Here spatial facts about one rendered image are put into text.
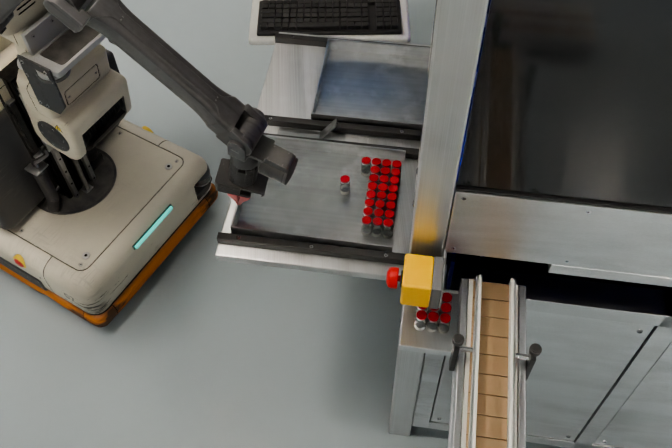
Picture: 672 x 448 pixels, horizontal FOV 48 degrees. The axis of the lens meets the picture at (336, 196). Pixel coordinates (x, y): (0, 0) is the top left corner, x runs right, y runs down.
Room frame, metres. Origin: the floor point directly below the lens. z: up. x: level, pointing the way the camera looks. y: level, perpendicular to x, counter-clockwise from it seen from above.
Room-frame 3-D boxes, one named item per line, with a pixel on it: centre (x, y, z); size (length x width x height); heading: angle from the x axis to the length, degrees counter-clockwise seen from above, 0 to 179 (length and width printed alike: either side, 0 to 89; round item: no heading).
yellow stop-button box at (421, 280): (0.70, -0.15, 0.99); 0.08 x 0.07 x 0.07; 80
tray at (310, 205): (0.99, 0.03, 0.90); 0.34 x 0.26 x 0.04; 80
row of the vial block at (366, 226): (0.97, -0.08, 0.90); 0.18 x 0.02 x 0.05; 170
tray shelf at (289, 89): (1.15, -0.04, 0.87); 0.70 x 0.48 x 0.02; 170
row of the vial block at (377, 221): (0.97, -0.10, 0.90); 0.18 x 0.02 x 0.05; 170
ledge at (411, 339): (0.68, -0.19, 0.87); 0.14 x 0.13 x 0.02; 80
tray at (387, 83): (1.31, -0.14, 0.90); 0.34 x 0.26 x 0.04; 80
